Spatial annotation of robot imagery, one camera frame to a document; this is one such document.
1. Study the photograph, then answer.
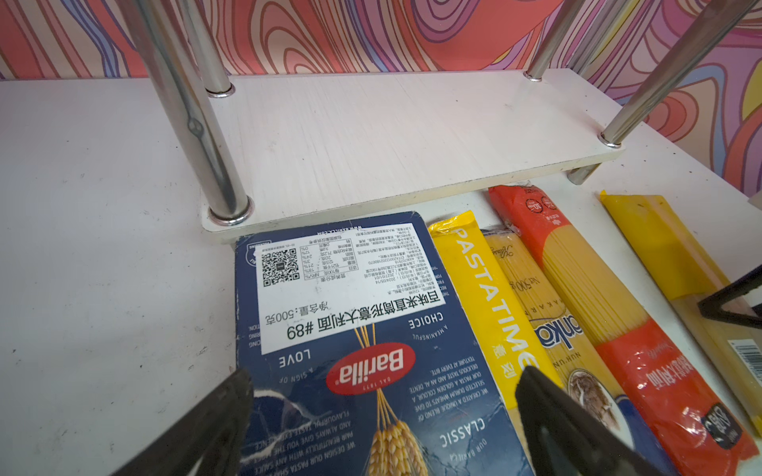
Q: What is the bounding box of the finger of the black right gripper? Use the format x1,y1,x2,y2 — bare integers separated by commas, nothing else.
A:
698,266,761,329

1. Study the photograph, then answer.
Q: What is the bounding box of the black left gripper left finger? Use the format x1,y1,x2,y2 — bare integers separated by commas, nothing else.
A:
115,369,253,475

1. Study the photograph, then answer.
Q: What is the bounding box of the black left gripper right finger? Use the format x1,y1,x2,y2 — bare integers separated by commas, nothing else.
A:
515,367,661,475

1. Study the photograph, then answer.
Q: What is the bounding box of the clear blue spaghetti pack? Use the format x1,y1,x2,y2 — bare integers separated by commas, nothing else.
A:
484,230,678,475

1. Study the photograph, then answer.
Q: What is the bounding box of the red spaghetti pack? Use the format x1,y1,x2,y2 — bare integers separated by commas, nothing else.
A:
488,186,760,475

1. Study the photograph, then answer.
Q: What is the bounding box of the dark blue Barilla pasta box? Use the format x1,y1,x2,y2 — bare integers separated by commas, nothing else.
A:
235,211,532,475

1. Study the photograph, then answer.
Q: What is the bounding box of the yellow Pastatime spaghetti pack left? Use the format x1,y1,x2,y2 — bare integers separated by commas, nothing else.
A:
429,211,561,442

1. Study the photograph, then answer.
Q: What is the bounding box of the white two-tier shelf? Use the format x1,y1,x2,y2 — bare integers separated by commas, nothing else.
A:
119,1,753,243

